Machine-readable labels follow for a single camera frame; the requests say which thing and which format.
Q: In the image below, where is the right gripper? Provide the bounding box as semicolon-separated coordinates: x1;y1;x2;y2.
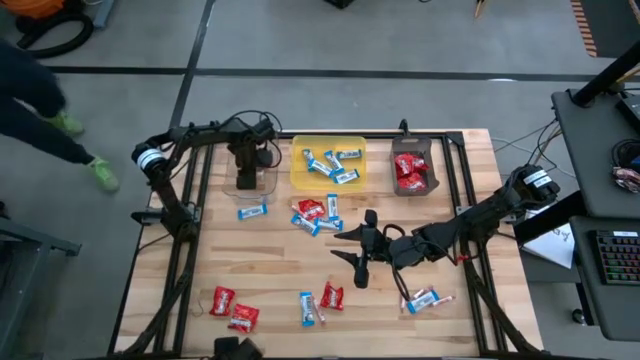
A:
329;209;402;290

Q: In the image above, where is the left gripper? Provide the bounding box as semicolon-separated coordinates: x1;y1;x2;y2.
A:
227;133;277;191

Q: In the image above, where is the candy bag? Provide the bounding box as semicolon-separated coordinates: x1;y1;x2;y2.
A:
610;166;640;194

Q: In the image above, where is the clear plastic bin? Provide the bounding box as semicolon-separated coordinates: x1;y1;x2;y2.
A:
222;130;280;199

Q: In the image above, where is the yellow plastic bin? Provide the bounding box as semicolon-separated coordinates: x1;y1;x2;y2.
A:
289;134;368;192

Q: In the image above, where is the grey plastic bin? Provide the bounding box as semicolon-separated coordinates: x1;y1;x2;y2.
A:
389;135;440;197

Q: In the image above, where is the green shoe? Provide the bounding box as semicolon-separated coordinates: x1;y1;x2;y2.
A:
87;155;121;194
47;110;85;137

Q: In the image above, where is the black box-shaped object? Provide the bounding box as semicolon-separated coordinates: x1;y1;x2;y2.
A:
213;335;264;360

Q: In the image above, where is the black desk leg bar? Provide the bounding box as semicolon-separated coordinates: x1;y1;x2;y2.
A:
513;189;586;246

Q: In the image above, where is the white paper sheet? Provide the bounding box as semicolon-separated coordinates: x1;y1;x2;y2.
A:
522;204;576;270

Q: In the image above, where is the grey metal cart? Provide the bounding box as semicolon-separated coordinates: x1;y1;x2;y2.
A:
0;199;82;360

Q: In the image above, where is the person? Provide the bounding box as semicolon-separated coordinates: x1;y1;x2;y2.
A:
0;39;96;166

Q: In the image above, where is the grey desk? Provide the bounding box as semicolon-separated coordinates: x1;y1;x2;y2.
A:
569;214;640;342
551;87;640;219

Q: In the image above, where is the orange vacuum cleaner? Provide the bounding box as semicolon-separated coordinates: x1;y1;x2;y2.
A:
12;0;66;20

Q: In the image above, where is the backlit black keyboard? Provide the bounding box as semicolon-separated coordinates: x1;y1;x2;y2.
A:
594;229;640;286

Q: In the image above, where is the black slanted pole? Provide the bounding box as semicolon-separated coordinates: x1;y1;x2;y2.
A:
572;39;640;107

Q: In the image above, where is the black desktop device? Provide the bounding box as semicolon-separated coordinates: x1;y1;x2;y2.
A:
614;94;640;134

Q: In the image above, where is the black hazard-edged floor mat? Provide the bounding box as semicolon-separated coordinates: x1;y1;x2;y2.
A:
569;0;640;59

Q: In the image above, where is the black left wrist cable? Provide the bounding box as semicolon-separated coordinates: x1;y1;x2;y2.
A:
219;109;284;170

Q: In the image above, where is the grey floor cable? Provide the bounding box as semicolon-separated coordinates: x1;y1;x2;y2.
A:
489;117;576;181

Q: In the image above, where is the black vacuum hose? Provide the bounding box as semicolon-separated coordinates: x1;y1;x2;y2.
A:
14;12;95;60

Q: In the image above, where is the black coiled cable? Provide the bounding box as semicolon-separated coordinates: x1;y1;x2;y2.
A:
610;138;640;169

